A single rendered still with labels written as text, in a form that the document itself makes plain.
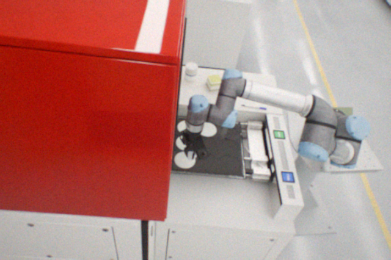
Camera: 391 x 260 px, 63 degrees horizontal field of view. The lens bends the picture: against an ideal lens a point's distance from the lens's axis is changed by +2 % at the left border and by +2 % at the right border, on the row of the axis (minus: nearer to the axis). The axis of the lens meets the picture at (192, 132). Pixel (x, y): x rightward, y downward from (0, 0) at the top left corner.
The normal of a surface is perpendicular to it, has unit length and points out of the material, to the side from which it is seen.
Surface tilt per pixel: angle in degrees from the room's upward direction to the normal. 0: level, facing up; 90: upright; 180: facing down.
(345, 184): 0
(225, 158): 0
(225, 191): 0
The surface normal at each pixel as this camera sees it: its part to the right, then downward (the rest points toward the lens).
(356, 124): 0.19, -0.07
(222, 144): 0.10, -0.67
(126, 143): -0.04, 0.74
